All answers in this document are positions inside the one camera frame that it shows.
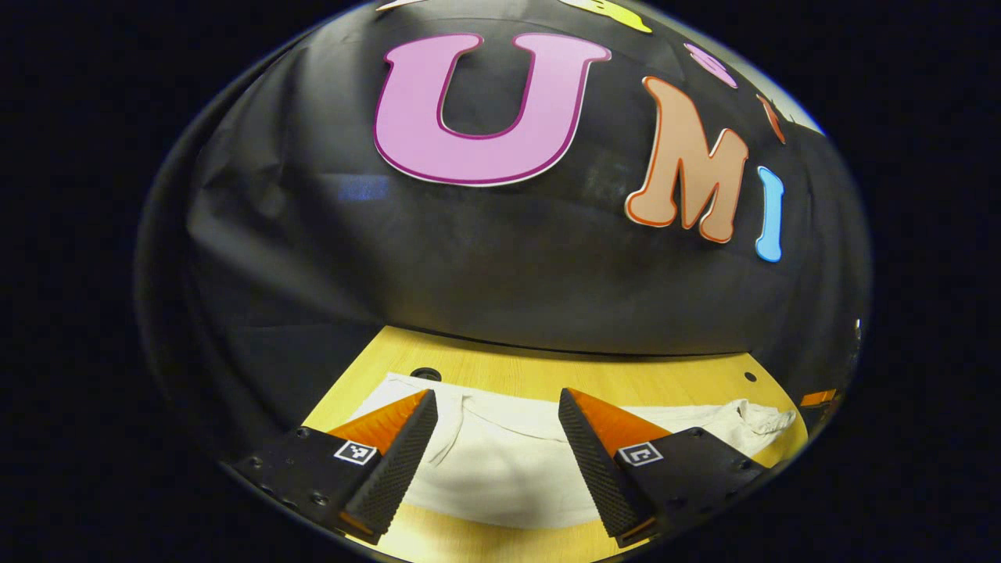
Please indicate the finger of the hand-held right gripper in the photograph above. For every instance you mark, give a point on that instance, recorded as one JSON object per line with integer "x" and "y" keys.
{"x": 818, "y": 398}

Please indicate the black backdrop cloth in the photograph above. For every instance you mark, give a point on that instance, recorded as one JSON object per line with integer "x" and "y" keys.
{"x": 485, "y": 274}

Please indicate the white jeans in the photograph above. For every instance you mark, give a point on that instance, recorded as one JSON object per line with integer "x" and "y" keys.
{"x": 508, "y": 461}

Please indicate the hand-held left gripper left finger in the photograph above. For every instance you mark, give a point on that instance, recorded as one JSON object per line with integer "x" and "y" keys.
{"x": 399, "y": 469}

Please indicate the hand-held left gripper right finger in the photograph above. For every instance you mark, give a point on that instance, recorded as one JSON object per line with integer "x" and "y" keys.
{"x": 594, "y": 465}

